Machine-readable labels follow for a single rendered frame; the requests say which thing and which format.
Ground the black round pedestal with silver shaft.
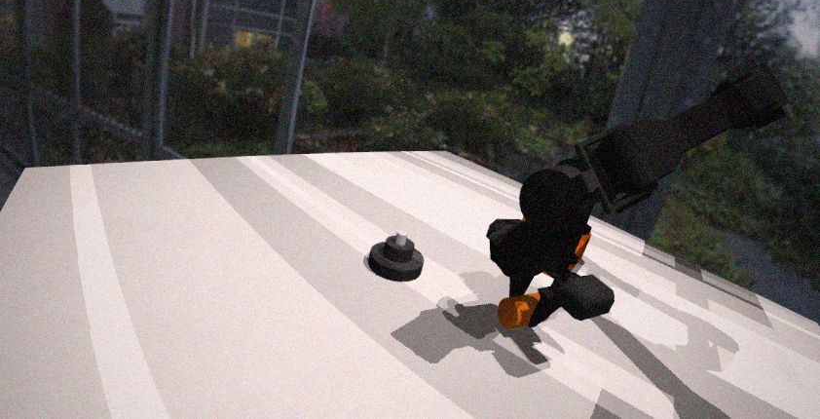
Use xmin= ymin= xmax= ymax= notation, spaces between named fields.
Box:
xmin=368 ymin=230 xmax=425 ymax=283

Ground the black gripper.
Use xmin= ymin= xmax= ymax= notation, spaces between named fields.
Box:
xmin=486 ymin=218 xmax=615 ymax=327

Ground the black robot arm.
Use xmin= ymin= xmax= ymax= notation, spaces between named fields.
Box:
xmin=489 ymin=58 xmax=789 ymax=279

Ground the orange knob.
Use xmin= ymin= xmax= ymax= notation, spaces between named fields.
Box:
xmin=498 ymin=292 xmax=540 ymax=329

